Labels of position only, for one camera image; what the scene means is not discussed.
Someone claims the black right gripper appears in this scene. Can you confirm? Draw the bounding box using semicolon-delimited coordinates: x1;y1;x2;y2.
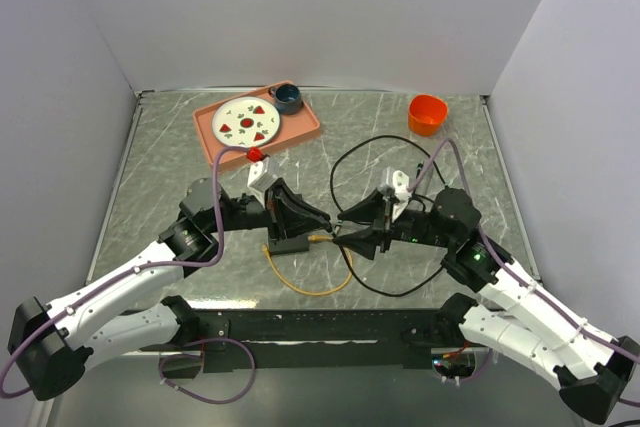
332;184;456;261

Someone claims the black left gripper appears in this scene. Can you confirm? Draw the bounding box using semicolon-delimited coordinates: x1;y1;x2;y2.
207;177;330;245

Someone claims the long black ethernet cable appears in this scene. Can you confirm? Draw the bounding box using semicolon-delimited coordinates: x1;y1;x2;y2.
329;134;446;298

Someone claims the black network switch box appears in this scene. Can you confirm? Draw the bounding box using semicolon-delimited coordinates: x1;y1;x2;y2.
267;235;310;256

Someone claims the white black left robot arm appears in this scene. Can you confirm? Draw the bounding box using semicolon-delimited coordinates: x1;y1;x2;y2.
8;178;331;401

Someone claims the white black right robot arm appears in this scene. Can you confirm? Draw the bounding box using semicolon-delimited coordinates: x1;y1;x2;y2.
335;188;639;425

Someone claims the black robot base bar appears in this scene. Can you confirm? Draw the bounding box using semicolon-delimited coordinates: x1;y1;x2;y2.
147;309;491;378

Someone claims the pink rectangular tray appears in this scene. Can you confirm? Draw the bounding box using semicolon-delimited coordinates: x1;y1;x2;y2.
192;80;322;165

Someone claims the white plate with strawberries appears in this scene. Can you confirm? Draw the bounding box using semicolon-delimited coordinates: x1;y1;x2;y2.
211;96;282;148

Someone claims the dark blue mug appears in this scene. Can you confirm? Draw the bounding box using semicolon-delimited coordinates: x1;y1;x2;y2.
269;83;303;115

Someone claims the orange plastic cup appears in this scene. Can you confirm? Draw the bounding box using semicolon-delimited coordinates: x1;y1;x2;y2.
408;94;449;137

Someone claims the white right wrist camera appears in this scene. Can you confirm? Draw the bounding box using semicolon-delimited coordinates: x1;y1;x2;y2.
378;167;411;222

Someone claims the short black ethernet cable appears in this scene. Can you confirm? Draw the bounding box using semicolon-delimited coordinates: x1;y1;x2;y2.
414;161;449;188

